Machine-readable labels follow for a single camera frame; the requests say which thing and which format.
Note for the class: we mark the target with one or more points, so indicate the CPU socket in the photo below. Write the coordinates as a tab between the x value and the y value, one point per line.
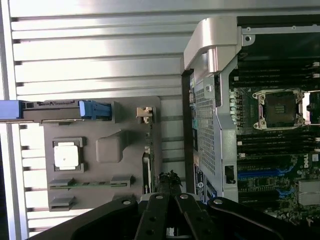
278	110

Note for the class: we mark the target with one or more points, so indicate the silver CPU chip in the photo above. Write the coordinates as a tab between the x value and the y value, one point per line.
65	156

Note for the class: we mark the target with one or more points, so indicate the blue expansion slot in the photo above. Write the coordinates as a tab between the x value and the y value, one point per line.
257	175

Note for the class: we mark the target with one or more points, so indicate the metal socket cover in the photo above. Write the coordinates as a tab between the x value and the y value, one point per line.
312	107

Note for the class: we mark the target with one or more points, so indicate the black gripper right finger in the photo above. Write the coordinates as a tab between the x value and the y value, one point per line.
197	220

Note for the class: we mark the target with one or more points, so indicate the green motherboard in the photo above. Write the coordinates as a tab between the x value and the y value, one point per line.
262	190

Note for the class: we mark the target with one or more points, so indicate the hard disk in blue caddy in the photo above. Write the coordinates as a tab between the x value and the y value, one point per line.
57	110

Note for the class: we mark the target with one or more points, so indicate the grey open PC case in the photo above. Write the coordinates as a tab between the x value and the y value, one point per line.
212	125

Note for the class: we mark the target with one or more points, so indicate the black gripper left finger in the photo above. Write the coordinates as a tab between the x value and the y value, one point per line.
152	217

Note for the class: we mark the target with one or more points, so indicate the grey parts rack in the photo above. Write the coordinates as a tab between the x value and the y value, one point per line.
100	195

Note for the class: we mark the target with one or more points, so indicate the green RAM stick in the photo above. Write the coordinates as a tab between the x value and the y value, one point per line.
87	185

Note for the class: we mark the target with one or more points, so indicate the silver chipset heatsink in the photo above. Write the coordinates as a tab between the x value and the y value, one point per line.
310	192

